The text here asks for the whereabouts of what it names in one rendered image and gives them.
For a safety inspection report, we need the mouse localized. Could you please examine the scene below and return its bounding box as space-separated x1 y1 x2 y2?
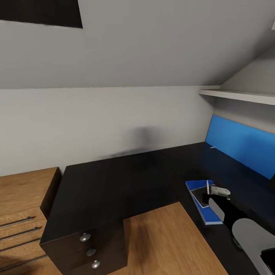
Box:
232 236 243 249

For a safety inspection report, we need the folder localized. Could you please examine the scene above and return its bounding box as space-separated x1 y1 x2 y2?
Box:
185 180 223 224

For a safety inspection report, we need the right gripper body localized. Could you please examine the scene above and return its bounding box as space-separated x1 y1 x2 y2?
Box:
202 193 213 204

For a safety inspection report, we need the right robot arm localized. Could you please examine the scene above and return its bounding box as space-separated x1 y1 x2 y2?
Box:
202 186 275 275

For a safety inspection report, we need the notebook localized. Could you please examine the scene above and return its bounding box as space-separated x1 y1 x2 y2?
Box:
190 184 230 208

